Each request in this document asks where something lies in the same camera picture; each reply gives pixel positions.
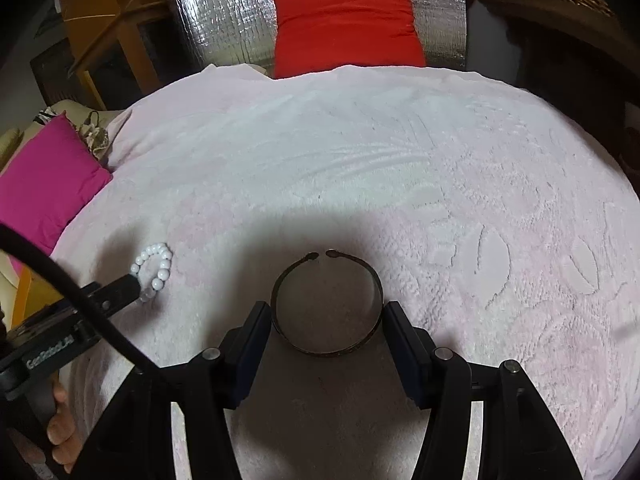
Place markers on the orange wooden pillar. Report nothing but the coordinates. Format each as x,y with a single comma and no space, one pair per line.
100,5

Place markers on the silver metal cuff bangle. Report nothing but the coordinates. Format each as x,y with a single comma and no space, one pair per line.
327,305

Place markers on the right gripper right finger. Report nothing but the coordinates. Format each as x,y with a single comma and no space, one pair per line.
520,437

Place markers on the magenta pillow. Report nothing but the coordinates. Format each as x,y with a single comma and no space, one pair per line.
48,183

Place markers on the orange cardboard tray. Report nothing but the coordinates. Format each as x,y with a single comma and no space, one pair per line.
31,296

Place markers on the small red pillow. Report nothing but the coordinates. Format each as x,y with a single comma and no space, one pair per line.
318,35

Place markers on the silver foil insulation panel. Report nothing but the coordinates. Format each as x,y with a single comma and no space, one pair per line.
230,32

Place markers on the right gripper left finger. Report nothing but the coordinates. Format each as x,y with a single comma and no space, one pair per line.
132,438

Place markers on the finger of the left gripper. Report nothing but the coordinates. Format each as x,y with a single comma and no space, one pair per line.
113,297

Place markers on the person's left hand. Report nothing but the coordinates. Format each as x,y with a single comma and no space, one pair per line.
62,431

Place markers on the pink white bed blanket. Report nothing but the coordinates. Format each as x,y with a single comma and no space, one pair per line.
502,228

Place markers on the floral patterned cloth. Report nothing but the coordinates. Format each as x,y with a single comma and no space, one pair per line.
95,137

